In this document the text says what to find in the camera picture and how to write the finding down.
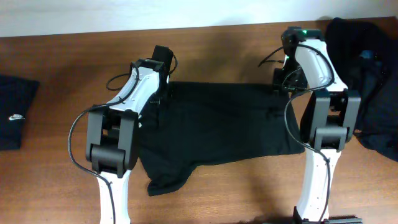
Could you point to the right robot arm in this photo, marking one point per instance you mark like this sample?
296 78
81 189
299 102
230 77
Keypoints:
327 123

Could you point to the black t-shirt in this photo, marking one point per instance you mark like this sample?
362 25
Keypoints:
206 124

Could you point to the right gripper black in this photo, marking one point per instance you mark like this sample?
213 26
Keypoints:
277 83

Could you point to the black clothes pile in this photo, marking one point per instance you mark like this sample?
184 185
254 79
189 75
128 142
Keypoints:
365 58

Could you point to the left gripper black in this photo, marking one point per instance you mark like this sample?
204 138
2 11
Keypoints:
155 103

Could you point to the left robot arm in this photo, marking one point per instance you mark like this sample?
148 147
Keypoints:
110 134

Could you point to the folded black Nike garment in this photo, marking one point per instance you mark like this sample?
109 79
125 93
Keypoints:
17 95

